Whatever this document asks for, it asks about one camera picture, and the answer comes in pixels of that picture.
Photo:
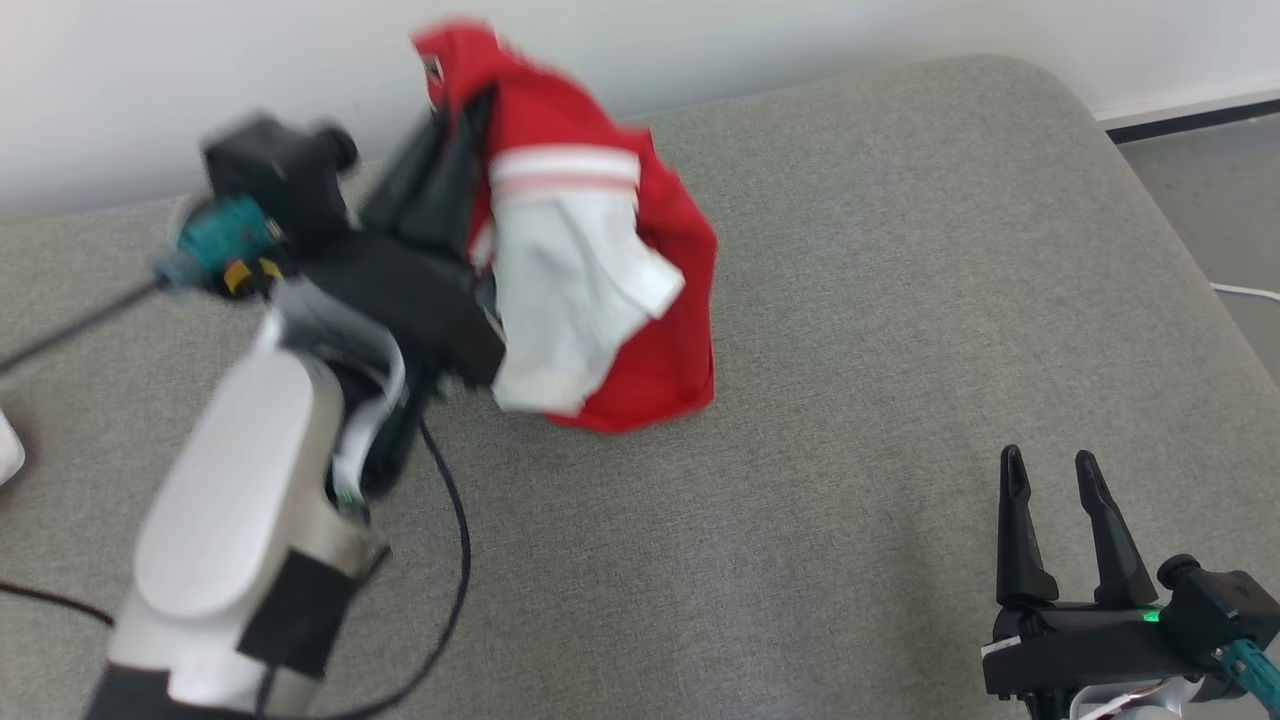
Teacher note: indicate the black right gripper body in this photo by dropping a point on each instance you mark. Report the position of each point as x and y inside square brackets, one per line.
[1090, 645]

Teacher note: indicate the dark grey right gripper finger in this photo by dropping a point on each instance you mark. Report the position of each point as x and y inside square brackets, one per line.
[1020, 550]
[1118, 550]

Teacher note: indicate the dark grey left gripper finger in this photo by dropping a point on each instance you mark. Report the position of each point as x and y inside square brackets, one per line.
[410, 180]
[462, 190]

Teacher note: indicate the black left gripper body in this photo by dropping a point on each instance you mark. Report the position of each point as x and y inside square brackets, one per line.
[420, 300]

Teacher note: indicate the red white basketball jersey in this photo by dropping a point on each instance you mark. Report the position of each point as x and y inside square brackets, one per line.
[590, 250]

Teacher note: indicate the grey fabric sofa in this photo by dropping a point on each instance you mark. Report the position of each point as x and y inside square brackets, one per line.
[850, 400]

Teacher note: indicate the black white baseboard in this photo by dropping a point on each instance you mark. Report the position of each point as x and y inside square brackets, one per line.
[1190, 115]

